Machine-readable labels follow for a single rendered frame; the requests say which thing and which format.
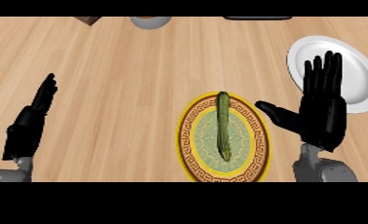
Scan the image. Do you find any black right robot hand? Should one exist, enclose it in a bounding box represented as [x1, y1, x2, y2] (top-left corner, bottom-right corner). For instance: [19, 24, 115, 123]
[254, 50, 347, 154]

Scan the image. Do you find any yellow patterned plate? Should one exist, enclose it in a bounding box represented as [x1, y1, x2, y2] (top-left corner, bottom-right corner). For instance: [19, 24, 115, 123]
[174, 92, 273, 183]

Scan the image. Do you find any plain white plate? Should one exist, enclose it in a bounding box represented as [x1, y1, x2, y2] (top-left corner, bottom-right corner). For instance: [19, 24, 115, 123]
[286, 35, 368, 115]

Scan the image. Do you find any long green squash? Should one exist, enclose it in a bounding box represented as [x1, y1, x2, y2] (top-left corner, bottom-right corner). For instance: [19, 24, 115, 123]
[214, 91, 233, 163]

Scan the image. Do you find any flat black tray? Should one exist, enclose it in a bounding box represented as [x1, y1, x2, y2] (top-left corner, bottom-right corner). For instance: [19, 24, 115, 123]
[221, 16, 292, 21]

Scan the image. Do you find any grey round bowl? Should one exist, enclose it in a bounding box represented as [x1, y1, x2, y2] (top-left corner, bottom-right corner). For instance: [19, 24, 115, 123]
[130, 16, 173, 30]

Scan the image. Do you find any brown wooden block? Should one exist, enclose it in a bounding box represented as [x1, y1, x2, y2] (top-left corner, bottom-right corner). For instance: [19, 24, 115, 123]
[74, 16, 103, 27]

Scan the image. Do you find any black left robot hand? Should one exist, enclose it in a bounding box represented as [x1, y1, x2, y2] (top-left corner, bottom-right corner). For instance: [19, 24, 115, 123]
[1, 73, 59, 162]

